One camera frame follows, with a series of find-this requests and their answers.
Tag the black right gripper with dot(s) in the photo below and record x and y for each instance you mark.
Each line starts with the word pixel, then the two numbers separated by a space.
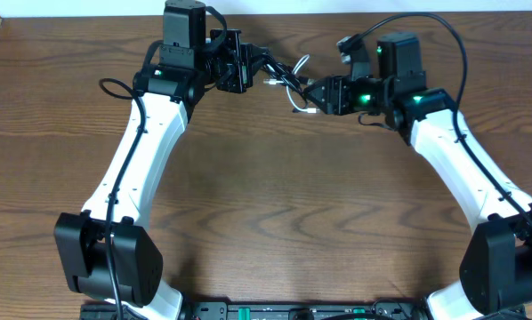
pixel 334 90

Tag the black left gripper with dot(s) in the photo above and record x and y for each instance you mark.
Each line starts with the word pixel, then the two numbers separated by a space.
pixel 245 57

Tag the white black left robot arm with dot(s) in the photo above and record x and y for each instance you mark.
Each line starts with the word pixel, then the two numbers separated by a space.
pixel 105 249

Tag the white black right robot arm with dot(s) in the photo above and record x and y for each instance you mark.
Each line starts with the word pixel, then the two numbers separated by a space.
pixel 495 274

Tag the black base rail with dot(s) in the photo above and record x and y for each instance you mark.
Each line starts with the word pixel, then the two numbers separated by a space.
pixel 220 310

